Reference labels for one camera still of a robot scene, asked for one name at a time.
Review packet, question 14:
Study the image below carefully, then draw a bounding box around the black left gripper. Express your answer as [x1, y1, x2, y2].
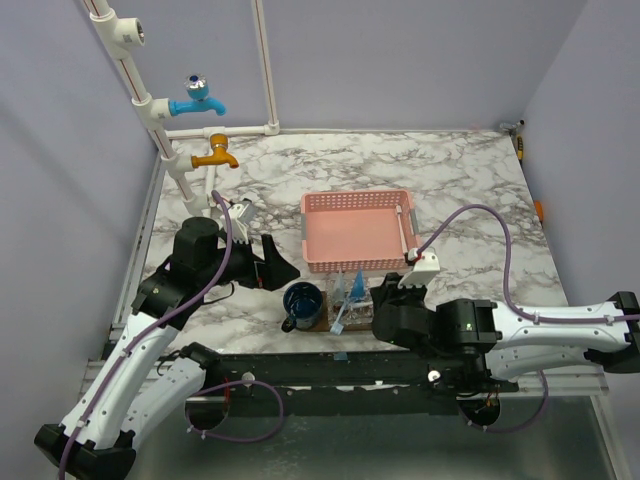
[200, 230, 301, 290]

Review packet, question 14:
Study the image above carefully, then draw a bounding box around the dark blue mug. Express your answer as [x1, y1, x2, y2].
[281, 282, 324, 333]

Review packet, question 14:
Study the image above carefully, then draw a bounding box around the brown oval wooden tray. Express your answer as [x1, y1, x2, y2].
[311, 292, 373, 333]

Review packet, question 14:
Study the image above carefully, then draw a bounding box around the pink perforated plastic basket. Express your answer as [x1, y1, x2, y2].
[300, 189, 419, 274]

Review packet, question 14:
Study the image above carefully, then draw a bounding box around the white pink toothbrush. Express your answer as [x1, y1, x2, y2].
[395, 205, 409, 255]

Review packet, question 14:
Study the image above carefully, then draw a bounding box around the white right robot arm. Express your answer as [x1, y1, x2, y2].
[370, 273, 639, 395]

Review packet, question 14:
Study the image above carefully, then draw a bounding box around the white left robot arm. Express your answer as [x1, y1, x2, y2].
[34, 217, 300, 479]

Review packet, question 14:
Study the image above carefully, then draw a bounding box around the grey toothbrush beside basket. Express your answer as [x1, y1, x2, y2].
[409, 208, 419, 236]

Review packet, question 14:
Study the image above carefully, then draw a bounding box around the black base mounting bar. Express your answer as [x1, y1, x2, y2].
[180, 343, 519, 417]

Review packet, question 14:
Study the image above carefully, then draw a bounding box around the orange plastic faucet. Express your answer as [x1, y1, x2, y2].
[191, 134, 239, 169]

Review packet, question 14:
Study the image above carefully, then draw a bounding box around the blue plastic faucet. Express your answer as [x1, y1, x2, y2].
[169, 73, 226, 117]

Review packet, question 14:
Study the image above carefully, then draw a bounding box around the yellow black tool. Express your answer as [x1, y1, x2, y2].
[515, 119, 525, 163]

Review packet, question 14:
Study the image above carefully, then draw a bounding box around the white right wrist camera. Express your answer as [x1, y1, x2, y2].
[398, 248, 441, 288]

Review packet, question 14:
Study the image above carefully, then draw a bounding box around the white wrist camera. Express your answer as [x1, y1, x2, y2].
[224, 199, 255, 244]
[398, 248, 441, 288]

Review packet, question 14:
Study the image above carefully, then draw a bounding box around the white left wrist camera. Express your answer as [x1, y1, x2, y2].
[224, 199, 255, 244]

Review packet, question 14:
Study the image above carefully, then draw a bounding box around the orange clip on wall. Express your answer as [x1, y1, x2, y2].
[534, 200, 544, 223]

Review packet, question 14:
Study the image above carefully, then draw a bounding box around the white pvc pipe frame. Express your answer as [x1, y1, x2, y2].
[82, 1, 280, 216]

